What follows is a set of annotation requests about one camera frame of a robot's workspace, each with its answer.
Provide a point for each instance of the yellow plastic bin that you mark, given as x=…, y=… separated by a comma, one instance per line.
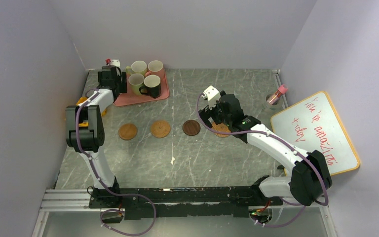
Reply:
x=81, y=100

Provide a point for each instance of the dark brown wooden coaster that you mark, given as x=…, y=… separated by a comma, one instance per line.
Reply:
x=191, y=127

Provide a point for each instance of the glass jar with markers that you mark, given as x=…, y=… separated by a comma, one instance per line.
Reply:
x=273, y=98

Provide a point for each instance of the woven coaster tan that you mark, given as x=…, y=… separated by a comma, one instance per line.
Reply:
x=160, y=129

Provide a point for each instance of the black mug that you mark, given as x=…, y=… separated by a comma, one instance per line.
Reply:
x=151, y=86

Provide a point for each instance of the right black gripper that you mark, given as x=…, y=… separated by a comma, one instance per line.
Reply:
x=205, y=116

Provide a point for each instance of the green mug front middle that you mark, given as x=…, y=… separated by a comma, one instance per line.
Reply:
x=136, y=81

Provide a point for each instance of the whiteboard with yellow frame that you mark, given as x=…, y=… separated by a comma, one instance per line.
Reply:
x=313, y=124

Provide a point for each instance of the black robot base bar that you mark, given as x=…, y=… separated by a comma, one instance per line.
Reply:
x=139, y=203

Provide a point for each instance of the aluminium rail frame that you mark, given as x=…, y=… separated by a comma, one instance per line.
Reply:
x=66, y=213

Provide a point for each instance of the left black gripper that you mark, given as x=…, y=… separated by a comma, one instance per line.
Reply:
x=121, y=79

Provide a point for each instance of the green mug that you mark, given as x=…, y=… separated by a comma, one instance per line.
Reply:
x=137, y=67
x=136, y=81

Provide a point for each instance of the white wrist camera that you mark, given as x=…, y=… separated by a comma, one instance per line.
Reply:
x=211, y=95
x=113, y=62

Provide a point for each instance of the light wooden coaster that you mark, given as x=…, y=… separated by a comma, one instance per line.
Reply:
x=127, y=131

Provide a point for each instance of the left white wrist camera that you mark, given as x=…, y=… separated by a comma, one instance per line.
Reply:
x=113, y=62

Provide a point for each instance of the woven coaster light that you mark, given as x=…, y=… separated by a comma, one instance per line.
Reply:
x=222, y=128

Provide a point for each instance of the pink mug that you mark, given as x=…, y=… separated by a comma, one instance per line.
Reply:
x=156, y=67

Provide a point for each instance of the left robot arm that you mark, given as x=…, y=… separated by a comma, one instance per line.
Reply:
x=85, y=131

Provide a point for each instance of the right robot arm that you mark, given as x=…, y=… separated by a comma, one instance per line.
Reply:
x=307, y=179

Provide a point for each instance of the green mug back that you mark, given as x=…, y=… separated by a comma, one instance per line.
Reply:
x=137, y=67

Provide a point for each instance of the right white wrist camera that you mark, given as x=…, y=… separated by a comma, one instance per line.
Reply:
x=211, y=95

